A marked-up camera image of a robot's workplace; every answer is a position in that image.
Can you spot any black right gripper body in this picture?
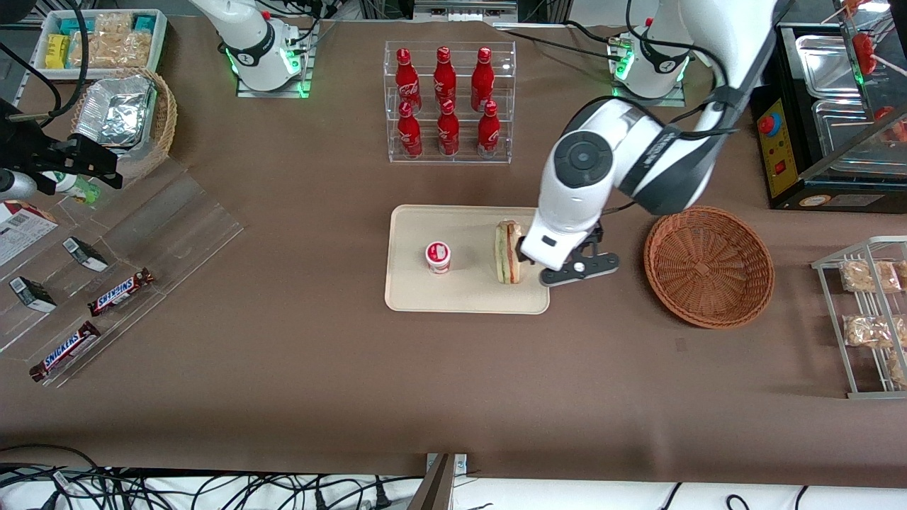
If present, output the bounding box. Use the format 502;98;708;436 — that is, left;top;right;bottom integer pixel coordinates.
0;99;77;196

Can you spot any triangle sandwich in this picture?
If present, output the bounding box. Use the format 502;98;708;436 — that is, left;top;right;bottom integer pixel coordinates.
495;220;524;285

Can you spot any beige plastic tray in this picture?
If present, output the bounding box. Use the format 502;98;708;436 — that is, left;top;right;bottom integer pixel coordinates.
385;205;551;315

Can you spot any tan wicker basket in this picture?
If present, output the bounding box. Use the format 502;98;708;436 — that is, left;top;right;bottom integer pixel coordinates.
71;67;178;181

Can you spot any brown round wicker basket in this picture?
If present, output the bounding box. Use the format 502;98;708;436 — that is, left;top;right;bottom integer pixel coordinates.
643;205;775;329

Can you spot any green white small bottle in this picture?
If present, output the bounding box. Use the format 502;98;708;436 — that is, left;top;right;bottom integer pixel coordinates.
43;171;101;205

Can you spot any silver foil pack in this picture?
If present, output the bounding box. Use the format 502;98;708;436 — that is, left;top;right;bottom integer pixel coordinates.
74;76;157;147

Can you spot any small black white box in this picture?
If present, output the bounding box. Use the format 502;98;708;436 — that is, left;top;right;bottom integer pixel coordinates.
9;276;57;313
62;237;109;273

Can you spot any red white printed box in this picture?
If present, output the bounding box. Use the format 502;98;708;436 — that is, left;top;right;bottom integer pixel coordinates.
0;200;59;268

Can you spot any clear acrylic stepped shelf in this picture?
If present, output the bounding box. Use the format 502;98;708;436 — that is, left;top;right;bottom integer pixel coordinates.
0;157;245;389

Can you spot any yellow snack pack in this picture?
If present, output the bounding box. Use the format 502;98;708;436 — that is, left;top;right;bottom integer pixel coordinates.
45;34;72;69

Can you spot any clear bag of crackers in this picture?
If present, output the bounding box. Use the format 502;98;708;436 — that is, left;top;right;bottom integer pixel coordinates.
92;13;135;36
69;32;153;69

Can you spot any Snickers chocolate bar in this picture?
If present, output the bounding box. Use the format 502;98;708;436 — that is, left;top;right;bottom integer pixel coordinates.
87;268;155;317
29;321;102;383

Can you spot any red cola bottle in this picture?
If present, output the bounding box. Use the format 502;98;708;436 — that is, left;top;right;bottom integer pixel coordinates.
436;99;461;157
471;47;495;112
397;101;424;159
395;48;422;114
477;101;501;158
434;47;458;107

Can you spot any white plastic bin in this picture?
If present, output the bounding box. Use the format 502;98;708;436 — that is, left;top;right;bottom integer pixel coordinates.
32;9;169;80

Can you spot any clear acrylic bottle rack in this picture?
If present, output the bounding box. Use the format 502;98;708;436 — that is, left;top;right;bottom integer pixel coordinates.
384;40;517;165

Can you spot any black food warmer appliance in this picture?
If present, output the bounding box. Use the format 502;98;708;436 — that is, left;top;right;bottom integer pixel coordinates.
750;21;907;213

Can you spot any steel warmer pan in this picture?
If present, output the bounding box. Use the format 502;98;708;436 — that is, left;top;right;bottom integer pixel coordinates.
812;99;907;153
795;34;864;98

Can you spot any red food on skewer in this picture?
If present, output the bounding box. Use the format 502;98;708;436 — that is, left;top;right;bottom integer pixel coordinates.
852;32;881;76

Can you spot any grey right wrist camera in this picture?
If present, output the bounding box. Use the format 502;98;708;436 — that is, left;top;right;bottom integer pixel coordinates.
0;170;38;202

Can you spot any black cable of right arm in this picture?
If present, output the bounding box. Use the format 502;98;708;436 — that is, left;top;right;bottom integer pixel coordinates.
0;0;91;130

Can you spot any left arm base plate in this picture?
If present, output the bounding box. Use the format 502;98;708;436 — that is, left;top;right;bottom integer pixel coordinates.
612;28;687;108

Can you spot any black cable on table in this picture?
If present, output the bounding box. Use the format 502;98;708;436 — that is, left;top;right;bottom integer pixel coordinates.
496;20;633;61

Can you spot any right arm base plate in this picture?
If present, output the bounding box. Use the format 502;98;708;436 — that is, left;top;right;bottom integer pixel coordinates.
236;20;320;99

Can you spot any grey wire rack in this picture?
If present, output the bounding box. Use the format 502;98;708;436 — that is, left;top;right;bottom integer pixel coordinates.
811;236;907;400

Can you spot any metal table bracket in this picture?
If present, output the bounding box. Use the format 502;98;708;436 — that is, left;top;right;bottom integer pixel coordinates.
407;453;468;510

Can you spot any black cable bundle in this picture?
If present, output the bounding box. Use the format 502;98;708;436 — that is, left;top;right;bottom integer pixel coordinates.
0;445;426;510

